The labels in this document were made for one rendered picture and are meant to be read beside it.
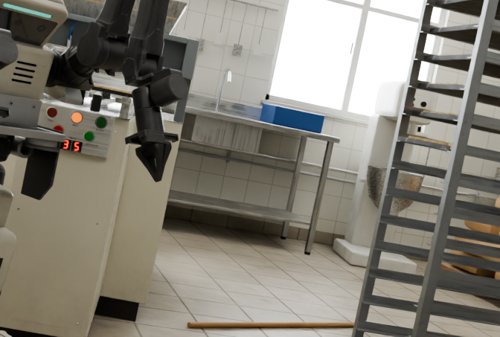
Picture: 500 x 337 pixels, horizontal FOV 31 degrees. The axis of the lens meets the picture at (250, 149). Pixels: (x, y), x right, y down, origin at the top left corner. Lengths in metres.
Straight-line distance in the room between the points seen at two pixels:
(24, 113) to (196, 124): 4.48
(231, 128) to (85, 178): 3.56
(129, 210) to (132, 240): 0.13
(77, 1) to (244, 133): 2.98
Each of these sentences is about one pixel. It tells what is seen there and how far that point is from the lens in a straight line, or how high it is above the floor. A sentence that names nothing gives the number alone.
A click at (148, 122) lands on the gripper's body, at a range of 1.94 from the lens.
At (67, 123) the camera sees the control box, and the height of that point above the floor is 0.79.
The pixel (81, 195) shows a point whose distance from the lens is 3.06.
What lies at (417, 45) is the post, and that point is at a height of 1.26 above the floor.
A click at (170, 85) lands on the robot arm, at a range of 1.90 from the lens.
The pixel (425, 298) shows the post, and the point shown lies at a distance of 2.64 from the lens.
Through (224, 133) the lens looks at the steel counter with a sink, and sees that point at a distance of 6.53.
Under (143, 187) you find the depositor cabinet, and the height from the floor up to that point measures 0.56.
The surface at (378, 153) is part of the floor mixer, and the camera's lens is 7.05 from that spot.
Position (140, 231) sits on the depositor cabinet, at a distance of 3.77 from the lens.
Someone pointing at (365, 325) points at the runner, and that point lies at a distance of 3.09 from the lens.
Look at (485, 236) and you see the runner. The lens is 3.19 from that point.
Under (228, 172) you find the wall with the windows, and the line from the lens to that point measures 7.21.
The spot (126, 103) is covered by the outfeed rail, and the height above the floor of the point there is 0.89.
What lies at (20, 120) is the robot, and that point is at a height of 0.83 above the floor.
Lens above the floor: 0.95
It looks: 2 degrees down
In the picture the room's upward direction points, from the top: 12 degrees clockwise
